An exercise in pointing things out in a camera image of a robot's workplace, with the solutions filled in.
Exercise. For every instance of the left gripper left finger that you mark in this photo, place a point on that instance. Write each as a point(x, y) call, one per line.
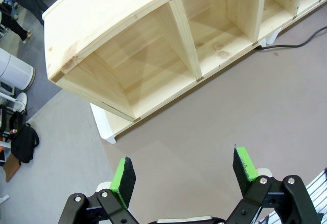
point(125, 180)

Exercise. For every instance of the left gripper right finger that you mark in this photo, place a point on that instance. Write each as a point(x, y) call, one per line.
point(242, 167)

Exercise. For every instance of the black backpack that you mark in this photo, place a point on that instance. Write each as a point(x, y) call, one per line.
point(24, 143)

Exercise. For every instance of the brown cardboard piece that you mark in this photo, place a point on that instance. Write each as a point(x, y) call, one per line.
point(11, 169)

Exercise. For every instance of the white cylindrical air purifier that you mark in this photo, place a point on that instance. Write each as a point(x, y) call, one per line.
point(12, 68)

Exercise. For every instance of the four-compartment pine wood shelf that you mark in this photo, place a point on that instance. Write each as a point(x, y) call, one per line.
point(102, 17)

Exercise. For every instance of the person in dark clothes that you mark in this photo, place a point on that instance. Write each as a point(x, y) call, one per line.
point(15, 27)

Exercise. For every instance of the silver metal rail frame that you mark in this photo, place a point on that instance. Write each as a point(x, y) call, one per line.
point(318, 193)

